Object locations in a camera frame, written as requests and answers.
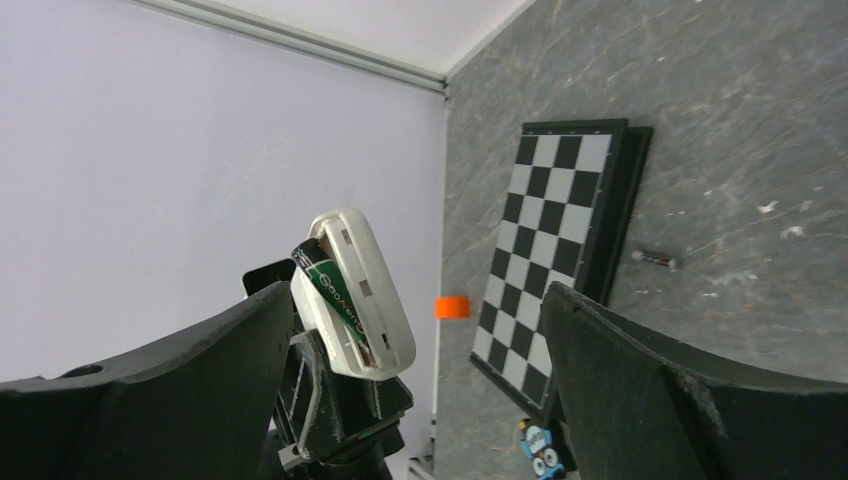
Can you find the orange tape roll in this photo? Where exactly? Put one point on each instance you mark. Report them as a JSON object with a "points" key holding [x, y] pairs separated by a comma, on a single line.
{"points": [[452, 307]]}

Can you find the green battery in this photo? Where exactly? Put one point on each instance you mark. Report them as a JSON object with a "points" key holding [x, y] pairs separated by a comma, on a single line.
{"points": [[325, 275]]}

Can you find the dark battery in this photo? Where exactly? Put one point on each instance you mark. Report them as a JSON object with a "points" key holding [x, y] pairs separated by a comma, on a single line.
{"points": [[655, 258]]}

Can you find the white remote control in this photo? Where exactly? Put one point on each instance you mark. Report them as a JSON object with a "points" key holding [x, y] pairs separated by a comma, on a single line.
{"points": [[348, 238]]}

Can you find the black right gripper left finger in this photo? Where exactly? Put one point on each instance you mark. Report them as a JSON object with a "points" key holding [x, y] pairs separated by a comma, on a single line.
{"points": [[196, 404]]}

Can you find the black white chessboard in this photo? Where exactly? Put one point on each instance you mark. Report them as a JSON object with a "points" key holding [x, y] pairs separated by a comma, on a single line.
{"points": [[569, 203]]}

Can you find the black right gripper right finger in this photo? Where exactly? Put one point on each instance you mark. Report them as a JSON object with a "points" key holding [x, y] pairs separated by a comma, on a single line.
{"points": [[642, 405]]}

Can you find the blue owl eraser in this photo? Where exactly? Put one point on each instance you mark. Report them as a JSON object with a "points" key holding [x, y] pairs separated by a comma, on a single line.
{"points": [[537, 444]]}

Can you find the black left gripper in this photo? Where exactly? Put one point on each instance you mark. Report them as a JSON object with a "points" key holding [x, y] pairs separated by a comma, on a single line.
{"points": [[330, 426]]}

